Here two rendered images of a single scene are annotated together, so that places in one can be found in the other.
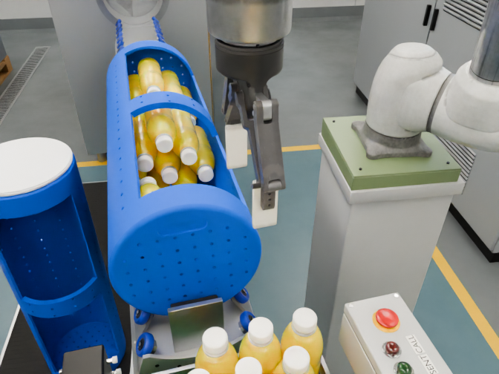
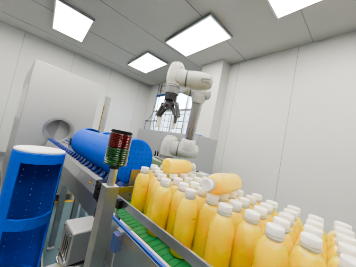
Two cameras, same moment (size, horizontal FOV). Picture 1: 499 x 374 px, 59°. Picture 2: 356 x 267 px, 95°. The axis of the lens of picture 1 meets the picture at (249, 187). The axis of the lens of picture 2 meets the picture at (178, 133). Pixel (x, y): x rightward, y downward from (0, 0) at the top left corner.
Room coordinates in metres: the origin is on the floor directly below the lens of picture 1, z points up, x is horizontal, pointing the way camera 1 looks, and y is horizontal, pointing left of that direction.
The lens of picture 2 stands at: (-0.43, 0.47, 1.26)
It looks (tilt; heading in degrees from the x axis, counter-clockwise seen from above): 3 degrees up; 328
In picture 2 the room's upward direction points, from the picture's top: 11 degrees clockwise
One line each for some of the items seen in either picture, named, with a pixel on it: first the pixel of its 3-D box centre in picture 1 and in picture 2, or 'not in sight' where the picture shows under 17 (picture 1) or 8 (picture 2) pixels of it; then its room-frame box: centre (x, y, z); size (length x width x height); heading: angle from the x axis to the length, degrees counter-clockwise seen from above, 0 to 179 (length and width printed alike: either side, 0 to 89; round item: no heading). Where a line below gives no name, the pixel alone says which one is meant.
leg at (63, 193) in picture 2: not in sight; (58, 216); (1.52, 0.43, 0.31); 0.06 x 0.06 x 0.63; 15
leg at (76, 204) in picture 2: not in sight; (73, 214); (1.56, 0.30, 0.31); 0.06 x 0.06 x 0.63; 15
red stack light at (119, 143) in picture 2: not in sight; (120, 140); (0.06, 0.35, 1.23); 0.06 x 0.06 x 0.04
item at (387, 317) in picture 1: (386, 318); not in sight; (0.45, -0.22, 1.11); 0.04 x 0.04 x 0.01
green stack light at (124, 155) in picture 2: not in sight; (116, 156); (0.06, 0.35, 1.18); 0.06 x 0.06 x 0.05
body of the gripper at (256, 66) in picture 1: (249, 76); (169, 101); (0.48, 0.00, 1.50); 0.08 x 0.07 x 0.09; 16
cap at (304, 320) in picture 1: (304, 321); not in sight; (0.45, -0.09, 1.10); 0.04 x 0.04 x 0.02
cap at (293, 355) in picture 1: (295, 361); not in sight; (0.38, -0.07, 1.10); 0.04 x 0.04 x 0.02
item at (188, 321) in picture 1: (197, 322); (135, 179); (0.53, 0.10, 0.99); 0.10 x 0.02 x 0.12; 105
